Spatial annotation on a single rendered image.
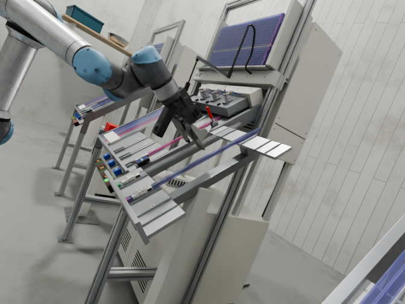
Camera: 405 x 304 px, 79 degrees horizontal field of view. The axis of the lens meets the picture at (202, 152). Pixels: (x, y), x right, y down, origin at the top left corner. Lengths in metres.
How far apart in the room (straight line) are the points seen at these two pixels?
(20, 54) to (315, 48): 1.32
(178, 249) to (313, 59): 1.19
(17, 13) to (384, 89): 3.79
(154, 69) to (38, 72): 4.92
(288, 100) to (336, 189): 2.48
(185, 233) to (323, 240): 3.11
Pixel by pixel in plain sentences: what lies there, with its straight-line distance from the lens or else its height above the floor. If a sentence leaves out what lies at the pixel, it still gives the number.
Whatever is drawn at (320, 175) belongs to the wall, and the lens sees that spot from 3.82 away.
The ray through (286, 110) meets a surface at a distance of 1.42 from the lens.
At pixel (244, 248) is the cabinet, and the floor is 0.44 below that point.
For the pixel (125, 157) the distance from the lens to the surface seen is 1.19.
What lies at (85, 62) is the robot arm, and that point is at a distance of 0.66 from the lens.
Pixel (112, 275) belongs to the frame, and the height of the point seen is 0.31.
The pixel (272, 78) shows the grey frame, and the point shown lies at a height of 1.34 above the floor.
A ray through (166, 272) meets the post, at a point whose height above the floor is 0.52.
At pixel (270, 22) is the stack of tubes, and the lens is 1.44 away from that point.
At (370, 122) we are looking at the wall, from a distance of 3.87.
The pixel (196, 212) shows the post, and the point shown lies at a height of 0.74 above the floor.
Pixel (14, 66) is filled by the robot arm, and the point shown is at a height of 0.95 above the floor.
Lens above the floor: 0.98
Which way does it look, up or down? 4 degrees down
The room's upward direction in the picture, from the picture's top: 22 degrees clockwise
